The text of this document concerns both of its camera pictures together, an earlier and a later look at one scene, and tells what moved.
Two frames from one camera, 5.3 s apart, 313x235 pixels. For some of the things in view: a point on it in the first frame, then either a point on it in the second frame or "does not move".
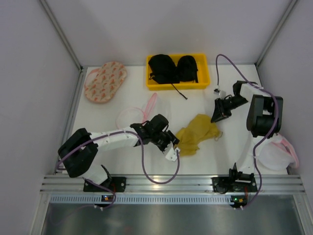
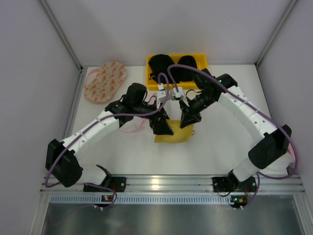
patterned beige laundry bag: x=101 y=83 does not move
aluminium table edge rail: x=74 y=199 does not move
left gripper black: x=168 y=140 → x=157 y=118
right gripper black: x=225 y=107 → x=185 y=110
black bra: x=164 y=70 does not move
